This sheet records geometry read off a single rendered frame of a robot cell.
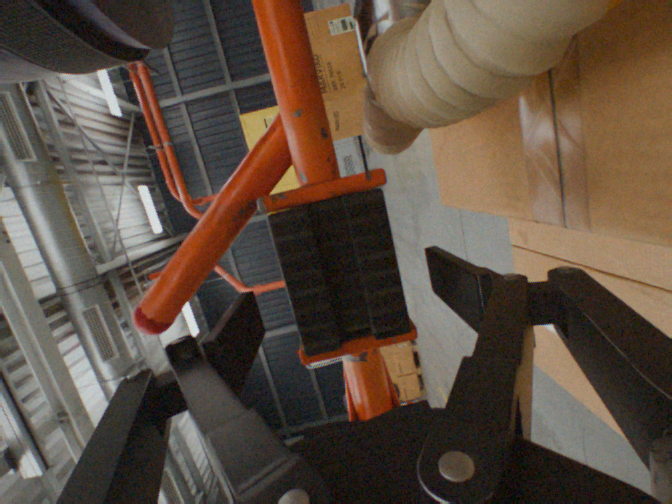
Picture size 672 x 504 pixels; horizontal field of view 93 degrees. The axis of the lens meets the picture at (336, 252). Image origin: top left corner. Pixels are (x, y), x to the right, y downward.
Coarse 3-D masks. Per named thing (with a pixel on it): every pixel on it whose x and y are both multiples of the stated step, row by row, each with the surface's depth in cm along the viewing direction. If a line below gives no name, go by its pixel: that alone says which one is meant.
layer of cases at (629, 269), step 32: (512, 224) 97; (544, 224) 82; (544, 256) 86; (576, 256) 74; (608, 256) 65; (640, 256) 58; (608, 288) 67; (640, 288) 59; (544, 352) 97; (576, 384) 85; (608, 416) 75
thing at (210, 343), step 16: (240, 304) 18; (256, 304) 20; (224, 320) 16; (240, 320) 17; (256, 320) 19; (208, 336) 14; (224, 336) 14; (240, 336) 16; (256, 336) 19; (208, 352) 14; (224, 352) 14; (240, 352) 16; (256, 352) 18; (224, 368) 14; (240, 368) 15; (240, 384) 15
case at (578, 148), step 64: (640, 0) 11; (576, 64) 15; (640, 64) 12; (448, 128) 31; (512, 128) 21; (576, 128) 16; (640, 128) 13; (448, 192) 35; (512, 192) 23; (576, 192) 17; (640, 192) 13
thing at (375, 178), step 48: (288, 192) 14; (336, 192) 14; (288, 240) 14; (336, 240) 15; (384, 240) 14; (288, 288) 14; (336, 288) 15; (384, 288) 14; (336, 336) 15; (384, 336) 15
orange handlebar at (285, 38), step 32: (256, 0) 14; (288, 0) 14; (288, 32) 14; (288, 64) 14; (288, 96) 14; (320, 96) 15; (288, 128) 15; (320, 128) 15; (320, 160) 15; (352, 384) 18; (384, 384) 18; (352, 416) 18
